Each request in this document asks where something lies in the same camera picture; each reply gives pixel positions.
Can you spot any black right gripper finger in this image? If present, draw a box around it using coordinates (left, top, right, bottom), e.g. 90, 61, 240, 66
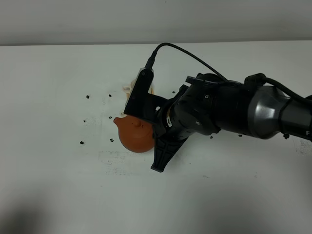
151, 133, 189, 173

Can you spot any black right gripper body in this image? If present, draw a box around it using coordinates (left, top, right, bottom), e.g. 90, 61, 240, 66
154, 73, 244, 139

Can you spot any brown clay teapot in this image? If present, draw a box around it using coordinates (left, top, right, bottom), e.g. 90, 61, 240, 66
114, 115, 155, 153

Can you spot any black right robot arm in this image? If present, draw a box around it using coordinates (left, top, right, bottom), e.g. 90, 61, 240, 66
151, 73, 312, 172

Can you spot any rear orange coaster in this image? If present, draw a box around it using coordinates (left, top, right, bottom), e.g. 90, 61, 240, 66
125, 84, 155, 106

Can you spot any rear white teacup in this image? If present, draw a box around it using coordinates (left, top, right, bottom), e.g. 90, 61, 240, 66
122, 79, 136, 94

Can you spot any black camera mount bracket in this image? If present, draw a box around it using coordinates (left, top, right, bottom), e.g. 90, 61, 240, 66
124, 77, 169, 124

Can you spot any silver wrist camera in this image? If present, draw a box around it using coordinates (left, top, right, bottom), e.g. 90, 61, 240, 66
137, 67, 154, 79

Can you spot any black camera cable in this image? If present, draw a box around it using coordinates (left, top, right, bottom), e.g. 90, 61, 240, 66
145, 42, 230, 82

